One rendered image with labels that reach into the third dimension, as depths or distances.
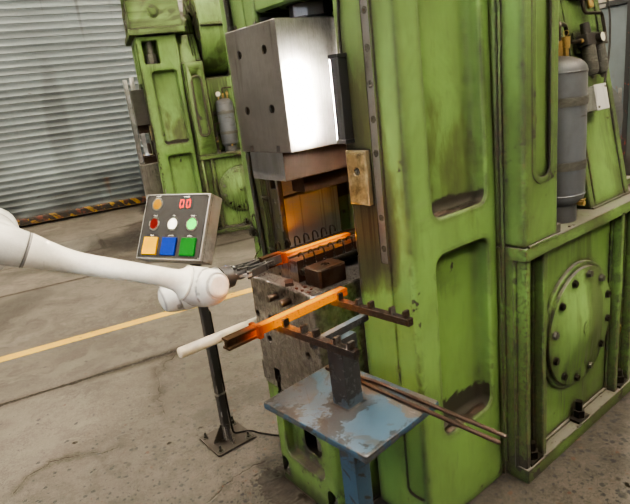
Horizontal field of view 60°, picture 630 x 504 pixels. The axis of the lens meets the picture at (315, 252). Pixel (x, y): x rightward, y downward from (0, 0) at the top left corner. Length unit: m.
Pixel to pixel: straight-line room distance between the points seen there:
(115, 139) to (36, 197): 1.52
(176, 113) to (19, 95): 3.49
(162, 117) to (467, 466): 5.31
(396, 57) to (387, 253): 0.58
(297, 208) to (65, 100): 7.65
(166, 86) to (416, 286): 5.28
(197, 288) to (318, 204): 0.85
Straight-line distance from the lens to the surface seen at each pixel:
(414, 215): 1.65
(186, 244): 2.24
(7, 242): 1.62
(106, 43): 9.72
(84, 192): 9.66
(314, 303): 1.55
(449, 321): 1.97
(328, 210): 2.28
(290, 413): 1.58
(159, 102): 6.62
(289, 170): 1.83
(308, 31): 1.84
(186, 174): 6.68
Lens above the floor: 1.55
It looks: 17 degrees down
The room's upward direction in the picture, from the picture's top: 7 degrees counter-clockwise
